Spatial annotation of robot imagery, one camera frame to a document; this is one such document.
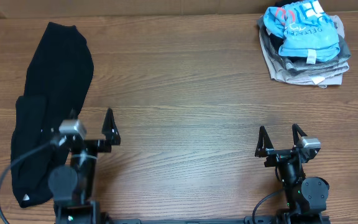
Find light blue printed t-shirt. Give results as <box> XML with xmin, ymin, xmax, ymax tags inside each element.
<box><xmin>263</xmin><ymin>0</ymin><xmax>340</xmax><ymax>64</ymax></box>

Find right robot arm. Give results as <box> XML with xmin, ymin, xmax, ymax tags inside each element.
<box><xmin>251</xmin><ymin>124</ymin><xmax>330</xmax><ymax>224</ymax></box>

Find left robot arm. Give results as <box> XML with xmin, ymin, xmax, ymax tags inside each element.
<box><xmin>48</xmin><ymin>108</ymin><xmax>121</xmax><ymax>224</ymax></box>

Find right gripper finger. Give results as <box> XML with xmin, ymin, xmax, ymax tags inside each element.
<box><xmin>254</xmin><ymin>125</ymin><xmax>275</xmax><ymax>158</ymax></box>
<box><xmin>291</xmin><ymin>123</ymin><xmax>307</xmax><ymax>145</ymax></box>

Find grey folded garment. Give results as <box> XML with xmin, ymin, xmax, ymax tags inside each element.
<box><xmin>257</xmin><ymin>15</ymin><xmax>351</xmax><ymax>76</ymax></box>

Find black t-shirt on left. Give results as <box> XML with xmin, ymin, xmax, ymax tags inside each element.
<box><xmin>11</xmin><ymin>22</ymin><xmax>94</xmax><ymax>208</ymax></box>

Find beige folded garment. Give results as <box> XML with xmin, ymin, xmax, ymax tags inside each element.
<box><xmin>259</xmin><ymin>14</ymin><xmax>351</xmax><ymax>88</ymax></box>

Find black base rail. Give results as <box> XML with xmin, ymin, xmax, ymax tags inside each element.
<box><xmin>104</xmin><ymin>215</ymin><xmax>331</xmax><ymax>224</ymax></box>

